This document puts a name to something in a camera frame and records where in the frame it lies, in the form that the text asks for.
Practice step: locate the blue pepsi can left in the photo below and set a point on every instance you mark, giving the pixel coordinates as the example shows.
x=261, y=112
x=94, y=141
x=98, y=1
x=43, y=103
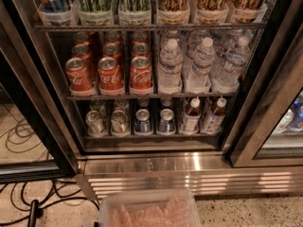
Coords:
x=142, y=123

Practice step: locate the blue pepsi can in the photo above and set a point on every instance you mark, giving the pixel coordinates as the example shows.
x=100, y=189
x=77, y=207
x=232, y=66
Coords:
x=166, y=125
x=142, y=123

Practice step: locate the blue pepsi can right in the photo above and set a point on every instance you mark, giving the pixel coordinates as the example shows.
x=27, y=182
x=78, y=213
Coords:
x=166, y=125

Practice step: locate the front right coca-cola can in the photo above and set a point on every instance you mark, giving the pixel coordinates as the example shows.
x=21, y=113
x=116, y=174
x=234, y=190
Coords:
x=141, y=76

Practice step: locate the silver can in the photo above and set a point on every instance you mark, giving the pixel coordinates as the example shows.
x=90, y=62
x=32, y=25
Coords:
x=120, y=125
x=95, y=124

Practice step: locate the front middle coca-cola can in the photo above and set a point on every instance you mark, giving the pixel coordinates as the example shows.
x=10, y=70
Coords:
x=110, y=77

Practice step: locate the silver can bottom left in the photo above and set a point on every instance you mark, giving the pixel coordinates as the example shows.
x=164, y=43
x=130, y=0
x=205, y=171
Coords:
x=95, y=124

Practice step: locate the middle row right coca-cola can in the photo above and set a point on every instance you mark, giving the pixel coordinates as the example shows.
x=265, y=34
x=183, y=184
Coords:
x=141, y=50

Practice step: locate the row coca-cola can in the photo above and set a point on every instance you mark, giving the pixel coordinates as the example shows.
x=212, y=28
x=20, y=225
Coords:
x=141, y=50
x=83, y=51
x=112, y=50

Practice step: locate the middle row centre coca-cola can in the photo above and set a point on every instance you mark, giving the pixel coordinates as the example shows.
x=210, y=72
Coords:
x=112, y=50

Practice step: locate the front left coca-cola can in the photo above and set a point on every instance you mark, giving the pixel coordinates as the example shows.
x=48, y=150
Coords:
x=80, y=77

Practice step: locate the steel fridge base grille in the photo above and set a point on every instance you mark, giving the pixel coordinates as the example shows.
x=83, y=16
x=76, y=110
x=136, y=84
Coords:
x=204, y=173

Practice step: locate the middle row left coca-cola can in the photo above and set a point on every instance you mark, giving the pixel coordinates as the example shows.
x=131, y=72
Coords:
x=83, y=51

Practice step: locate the right glass fridge door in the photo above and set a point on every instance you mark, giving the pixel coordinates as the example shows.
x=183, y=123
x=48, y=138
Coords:
x=271, y=84

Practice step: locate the left open fridge door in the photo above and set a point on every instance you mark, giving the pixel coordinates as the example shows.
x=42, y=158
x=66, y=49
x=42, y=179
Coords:
x=25, y=54

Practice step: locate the blue red can top shelf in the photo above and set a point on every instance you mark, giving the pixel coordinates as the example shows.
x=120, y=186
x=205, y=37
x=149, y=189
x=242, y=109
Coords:
x=59, y=12

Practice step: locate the blue can behind right door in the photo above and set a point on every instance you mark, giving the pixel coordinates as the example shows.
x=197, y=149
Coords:
x=296, y=125

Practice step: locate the left iced tea bottle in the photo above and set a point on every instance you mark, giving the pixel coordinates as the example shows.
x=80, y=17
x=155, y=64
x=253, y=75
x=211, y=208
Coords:
x=190, y=117

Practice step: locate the iced tea bottle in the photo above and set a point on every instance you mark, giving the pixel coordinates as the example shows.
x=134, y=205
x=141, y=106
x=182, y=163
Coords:
x=190, y=117
x=214, y=116

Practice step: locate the left water bottle front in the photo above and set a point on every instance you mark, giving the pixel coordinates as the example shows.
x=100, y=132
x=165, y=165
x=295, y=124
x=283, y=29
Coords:
x=170, y=67

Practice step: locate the water bottle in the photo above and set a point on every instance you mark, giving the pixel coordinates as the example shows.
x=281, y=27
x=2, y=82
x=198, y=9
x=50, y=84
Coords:
x=227, y=70
x=201, y=57
x=170, y=67

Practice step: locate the middle water bottle front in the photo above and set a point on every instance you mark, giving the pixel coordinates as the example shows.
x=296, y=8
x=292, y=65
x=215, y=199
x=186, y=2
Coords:
x=201, y=57

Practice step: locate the right iced tea bottle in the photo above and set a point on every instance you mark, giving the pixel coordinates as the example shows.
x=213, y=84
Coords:
x=214, y=116

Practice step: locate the right water bottle front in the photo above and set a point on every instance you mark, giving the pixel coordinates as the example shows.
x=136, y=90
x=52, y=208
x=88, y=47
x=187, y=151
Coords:
x=227, y=70

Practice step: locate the clear plastic bin bubble wrap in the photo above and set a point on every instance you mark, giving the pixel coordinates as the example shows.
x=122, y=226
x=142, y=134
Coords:
x=150, y=208

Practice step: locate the middle wire fridge shelf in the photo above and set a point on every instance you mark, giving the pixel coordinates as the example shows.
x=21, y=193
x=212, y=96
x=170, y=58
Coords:
x=178, y=95

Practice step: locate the wire fridge shelf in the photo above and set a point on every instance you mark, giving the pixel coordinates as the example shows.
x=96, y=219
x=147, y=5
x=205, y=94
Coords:
x=150, y=27
x=178, y=95

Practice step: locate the top wire fridge shelf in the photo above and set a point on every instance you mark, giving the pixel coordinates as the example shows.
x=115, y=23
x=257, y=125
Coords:
x=150, y=27

